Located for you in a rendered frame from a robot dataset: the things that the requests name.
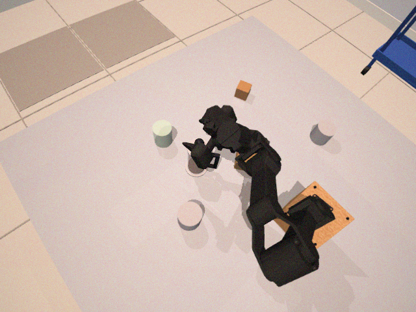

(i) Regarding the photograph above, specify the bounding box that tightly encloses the french press coffee maker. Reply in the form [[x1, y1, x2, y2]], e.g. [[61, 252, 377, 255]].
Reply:
[[185, 138, 220, 177]]

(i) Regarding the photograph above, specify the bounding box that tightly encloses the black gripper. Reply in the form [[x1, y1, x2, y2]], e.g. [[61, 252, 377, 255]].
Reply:
[[182, 105, 237, 169]]

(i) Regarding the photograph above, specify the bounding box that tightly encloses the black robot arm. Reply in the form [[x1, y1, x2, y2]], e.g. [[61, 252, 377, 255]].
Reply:
[[201, 105, 335, 287]]

